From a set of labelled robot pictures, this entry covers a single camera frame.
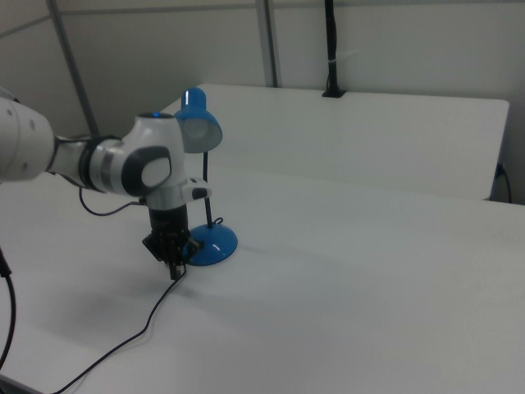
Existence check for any black lamp power cord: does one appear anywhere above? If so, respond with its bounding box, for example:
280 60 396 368
51 216 226 394

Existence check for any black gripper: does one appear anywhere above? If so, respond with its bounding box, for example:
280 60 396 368
141 206 205 282

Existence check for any blue desk lamp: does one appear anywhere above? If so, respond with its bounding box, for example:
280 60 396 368
175 86 240 268

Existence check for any thick black cable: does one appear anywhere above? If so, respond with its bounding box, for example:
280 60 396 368
0 245 18 367

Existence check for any black camera pole with clamp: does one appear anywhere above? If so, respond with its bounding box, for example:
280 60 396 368
321 0 348 99

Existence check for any slanted grey partition post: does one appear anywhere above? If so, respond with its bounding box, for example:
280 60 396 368
46 0 101 137

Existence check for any grey metal partition post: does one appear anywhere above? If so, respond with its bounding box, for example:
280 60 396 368
255 0 285 89

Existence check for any black wall cable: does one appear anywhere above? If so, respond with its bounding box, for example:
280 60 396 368
496 163 514 205

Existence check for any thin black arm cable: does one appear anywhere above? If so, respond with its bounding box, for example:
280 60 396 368
77 185 145 218

